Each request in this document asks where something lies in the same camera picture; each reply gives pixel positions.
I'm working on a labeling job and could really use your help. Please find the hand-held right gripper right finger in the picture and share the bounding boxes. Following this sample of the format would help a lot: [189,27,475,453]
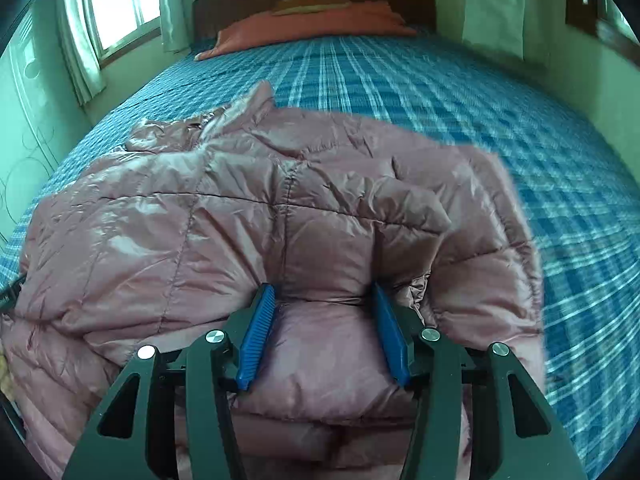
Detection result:
[370,282,588,480]

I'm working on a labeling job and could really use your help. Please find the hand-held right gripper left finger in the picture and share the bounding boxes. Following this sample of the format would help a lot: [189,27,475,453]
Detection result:
[62,282,278,480]

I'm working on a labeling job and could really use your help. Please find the pink puffer jacket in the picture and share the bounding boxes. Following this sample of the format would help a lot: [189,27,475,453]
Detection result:
[0,81,548,480]

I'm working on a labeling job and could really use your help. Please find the white wardrobe with circle pattern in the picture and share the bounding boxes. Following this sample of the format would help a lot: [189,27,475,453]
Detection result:
[0,10,91,241]

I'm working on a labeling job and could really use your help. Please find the blue plaid bed sheet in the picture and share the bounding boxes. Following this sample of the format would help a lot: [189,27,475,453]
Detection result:
[0,35,640,480]

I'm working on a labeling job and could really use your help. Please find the pale green curtain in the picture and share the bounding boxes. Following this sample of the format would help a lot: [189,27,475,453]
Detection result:
[159,0,201,53]
[55,0,107,107]

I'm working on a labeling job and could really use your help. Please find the orange pillow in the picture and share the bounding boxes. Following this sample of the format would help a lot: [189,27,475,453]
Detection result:
[194,2,418,61]

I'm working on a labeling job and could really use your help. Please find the bright window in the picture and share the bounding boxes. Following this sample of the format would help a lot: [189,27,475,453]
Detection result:
[82,0,163,68]

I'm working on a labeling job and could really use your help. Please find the brown patterned cushion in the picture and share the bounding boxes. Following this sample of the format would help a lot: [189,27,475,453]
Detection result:
[272,0,348,16]

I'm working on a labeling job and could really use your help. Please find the white curtain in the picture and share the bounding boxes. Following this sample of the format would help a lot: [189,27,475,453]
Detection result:
[462,0,526,46]

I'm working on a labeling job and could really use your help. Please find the wooden framed window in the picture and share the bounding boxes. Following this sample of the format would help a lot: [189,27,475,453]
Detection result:
[565,0,640,61]

